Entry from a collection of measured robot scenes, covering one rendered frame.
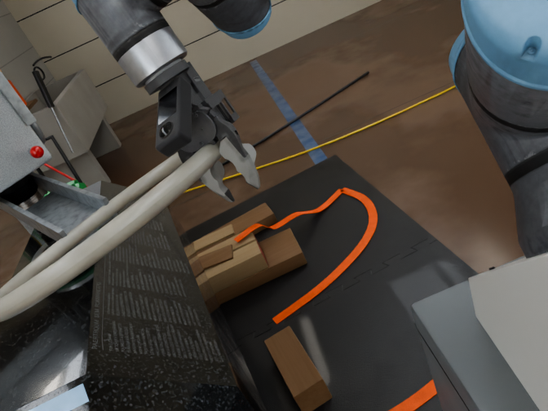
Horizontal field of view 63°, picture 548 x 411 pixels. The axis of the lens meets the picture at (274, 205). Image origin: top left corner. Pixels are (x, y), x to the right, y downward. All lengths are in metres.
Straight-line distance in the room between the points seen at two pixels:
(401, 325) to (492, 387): 1.18
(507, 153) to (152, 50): 0.46
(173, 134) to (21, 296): 0.28
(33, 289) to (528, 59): 0.57
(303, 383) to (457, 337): 0.99
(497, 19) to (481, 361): 0.50
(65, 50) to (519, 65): 6.06
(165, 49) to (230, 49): 5.52
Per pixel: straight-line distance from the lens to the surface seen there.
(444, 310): 0.81
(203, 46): 6.14
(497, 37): 0.39
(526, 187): 0.57
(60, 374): 1.13
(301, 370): 1.73
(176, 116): 0.61
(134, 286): 1.36
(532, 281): 0.50
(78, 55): 6.28
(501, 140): 0.59
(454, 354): 0.76
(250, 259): 2.19
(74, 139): 4.17
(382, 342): 1.85
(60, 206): 1.25
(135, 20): 0.66
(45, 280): 0.62
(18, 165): 1.34
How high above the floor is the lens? 1.47
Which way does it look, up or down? 31 degrees down
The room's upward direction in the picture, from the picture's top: 25 degrees counter-clockwise
